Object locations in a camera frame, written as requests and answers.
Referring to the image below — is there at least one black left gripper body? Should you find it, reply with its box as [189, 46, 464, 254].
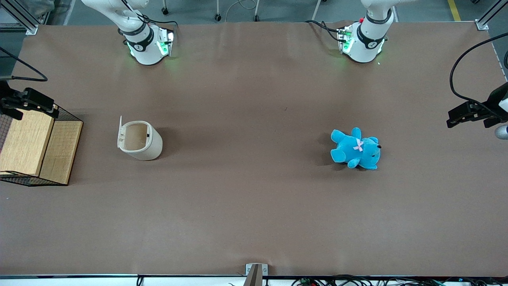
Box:
[476, 83, 508, 120]

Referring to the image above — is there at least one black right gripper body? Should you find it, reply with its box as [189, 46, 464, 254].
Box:
[0, 81, 28, 108]

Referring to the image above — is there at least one cream trash can body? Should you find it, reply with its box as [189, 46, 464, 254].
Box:
[118, 120, 164, 161]

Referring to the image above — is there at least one light wooden stepped box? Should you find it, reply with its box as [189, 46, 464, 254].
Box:
[0, 107, 83, 185]

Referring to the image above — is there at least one blue plush teddy bear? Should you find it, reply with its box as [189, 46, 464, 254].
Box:
[330, 127, 382, 170]

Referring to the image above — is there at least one brown paper table cover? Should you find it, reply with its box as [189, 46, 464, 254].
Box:
[0, 20, 508, 278]

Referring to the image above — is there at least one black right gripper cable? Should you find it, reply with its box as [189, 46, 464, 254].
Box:
[0, 47, 48, 82]

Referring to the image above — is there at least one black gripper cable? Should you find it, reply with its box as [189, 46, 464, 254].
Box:
[0, 47, 48, 82]
[449, 33, 508, 112]

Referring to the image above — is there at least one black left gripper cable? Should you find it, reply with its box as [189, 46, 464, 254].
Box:
[449, 33, 508, 112]

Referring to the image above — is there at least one black wire mesh basket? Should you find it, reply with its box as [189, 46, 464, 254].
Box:
[0, 102, 84, 187]

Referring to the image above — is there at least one aluminium frame post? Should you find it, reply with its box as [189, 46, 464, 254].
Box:
[0, 0, 38, 35]
[475, 0, 508, 31]

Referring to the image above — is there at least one black right arm base cable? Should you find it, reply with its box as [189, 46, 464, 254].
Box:
[137, 14, 178, 30]

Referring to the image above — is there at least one black arm base cable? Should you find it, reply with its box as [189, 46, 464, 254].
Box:
[305, 19, 344, 42]
[137, 14, 178, 30]

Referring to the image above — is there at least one black left arm base cable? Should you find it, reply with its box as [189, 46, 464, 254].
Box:
[305, 19, 344, 42]

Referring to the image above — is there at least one white floor cable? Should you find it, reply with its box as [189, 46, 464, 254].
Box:
[225, 0, 258, 22]

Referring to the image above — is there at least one grey metal camera mount bracket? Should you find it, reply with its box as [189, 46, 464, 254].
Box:
[243, 263, 269, 286]

